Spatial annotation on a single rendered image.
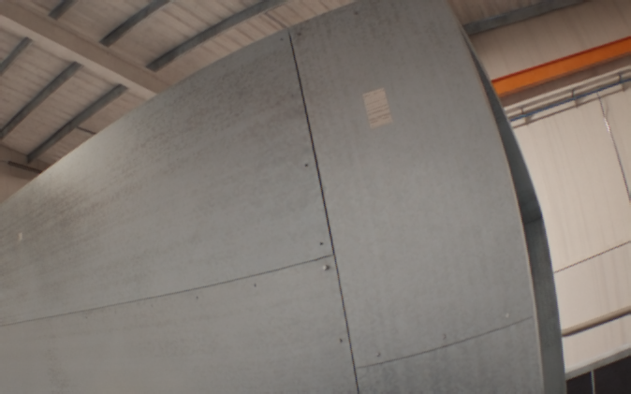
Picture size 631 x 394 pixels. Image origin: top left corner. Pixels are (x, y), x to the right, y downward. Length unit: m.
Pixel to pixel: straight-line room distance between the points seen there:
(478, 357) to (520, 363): 0.10
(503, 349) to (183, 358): 0.79
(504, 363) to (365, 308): 0.35
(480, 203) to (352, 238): 0.28
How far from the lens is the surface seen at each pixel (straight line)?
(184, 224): 1.38
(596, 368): 5.61
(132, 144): 1.59
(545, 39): 10.64
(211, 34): 9.51
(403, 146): 1.14
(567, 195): 9.64
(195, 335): 1.36
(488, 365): 1.06
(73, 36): 9.02
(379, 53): 1.23
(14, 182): 13.09
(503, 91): 9.77
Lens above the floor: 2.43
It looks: 18 degrees up
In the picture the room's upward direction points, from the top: 10 degrees counter-clockwise
